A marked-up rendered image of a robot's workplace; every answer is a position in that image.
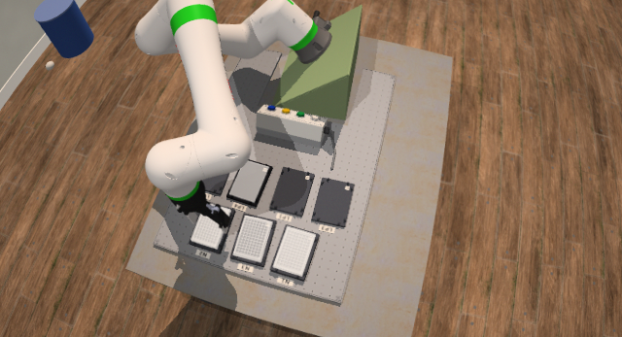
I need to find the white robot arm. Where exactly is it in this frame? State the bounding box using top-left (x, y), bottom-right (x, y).
top-left (134, 0), bottom-right (331, 210)

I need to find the white button panel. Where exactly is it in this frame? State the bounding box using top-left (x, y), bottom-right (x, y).
top-left (256, 104), bottom-right (336, 170)

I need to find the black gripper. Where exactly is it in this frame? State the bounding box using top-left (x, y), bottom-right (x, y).
top-left (177, 194), bottom-right (231, 234)

